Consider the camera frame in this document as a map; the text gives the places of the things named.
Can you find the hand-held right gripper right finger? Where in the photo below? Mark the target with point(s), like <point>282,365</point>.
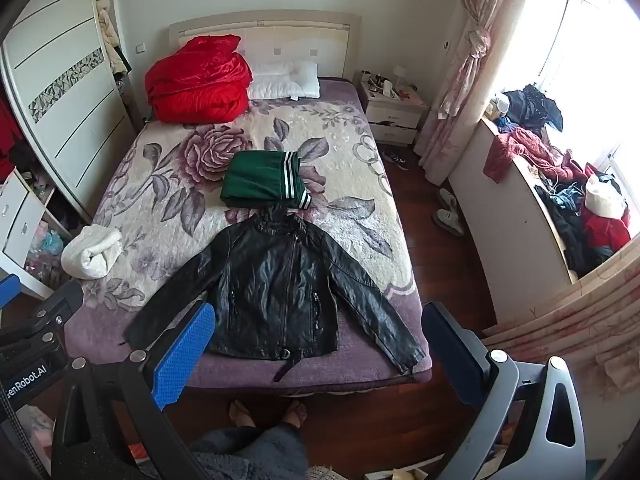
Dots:
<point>450,355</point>

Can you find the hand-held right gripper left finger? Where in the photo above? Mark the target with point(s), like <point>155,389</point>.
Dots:
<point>185,350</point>

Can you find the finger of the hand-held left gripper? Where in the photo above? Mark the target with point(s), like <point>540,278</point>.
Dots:
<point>7,287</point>
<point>62,302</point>

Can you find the black leather jacket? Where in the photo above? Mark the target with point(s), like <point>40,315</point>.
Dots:
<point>280,285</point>

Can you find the red hanging clothes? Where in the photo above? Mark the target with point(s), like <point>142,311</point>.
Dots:
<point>7,135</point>

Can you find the pile of mixed clothes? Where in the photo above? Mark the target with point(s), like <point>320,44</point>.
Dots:
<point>565,200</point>

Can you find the colourful clutter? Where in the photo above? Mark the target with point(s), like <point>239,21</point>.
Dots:
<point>45,247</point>

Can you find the white rolled fluffy blanket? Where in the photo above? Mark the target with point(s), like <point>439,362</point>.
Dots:
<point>92,252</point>

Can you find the person's left foot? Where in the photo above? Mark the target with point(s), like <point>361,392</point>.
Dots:
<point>242,414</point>

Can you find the person's foot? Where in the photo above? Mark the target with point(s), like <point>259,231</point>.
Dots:
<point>242,414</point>
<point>295,414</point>

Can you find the person's right foot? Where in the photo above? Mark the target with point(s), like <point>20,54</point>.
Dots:
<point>295,414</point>

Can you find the pink patterned curtain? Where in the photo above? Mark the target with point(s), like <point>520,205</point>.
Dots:
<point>575,320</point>

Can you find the white slipper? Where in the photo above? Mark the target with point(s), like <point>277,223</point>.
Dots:
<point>447,197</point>
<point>448,222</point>

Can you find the white window bench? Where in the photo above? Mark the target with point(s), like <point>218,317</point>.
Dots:
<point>500,220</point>

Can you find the green folded striped garment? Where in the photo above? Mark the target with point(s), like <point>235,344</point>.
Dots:
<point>255,180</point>

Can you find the dark shoes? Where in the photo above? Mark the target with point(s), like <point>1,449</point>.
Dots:
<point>397,160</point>

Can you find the floral bed blanket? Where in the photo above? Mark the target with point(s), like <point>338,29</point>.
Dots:
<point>345,170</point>

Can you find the white wardrobe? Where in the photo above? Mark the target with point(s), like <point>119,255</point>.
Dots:
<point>65,50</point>

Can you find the white nightstand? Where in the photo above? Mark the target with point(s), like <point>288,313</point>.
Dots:
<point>395,115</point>

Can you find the red quilt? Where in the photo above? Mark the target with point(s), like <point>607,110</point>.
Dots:
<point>200,80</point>

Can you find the cream hanging garment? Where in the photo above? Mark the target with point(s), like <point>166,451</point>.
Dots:
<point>107,35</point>

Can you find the pink tied curtain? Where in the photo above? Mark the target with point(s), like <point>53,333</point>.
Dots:
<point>470,70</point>

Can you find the white pillow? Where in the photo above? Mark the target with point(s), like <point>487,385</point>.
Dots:
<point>295,80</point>

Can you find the cream bed headboard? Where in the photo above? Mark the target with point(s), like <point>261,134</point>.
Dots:
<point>280,35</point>

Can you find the window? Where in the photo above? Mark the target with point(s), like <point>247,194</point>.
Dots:
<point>590,50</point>

